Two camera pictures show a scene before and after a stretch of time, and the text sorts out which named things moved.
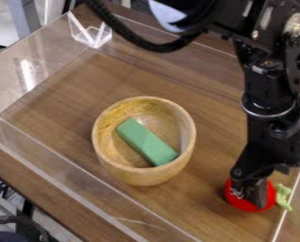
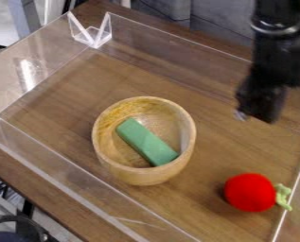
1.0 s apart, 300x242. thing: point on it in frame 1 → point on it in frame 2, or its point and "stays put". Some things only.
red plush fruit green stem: [276, 195] stays put
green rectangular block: [144, 141] stays put
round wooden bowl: [144, 136] stays put
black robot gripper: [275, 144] → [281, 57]
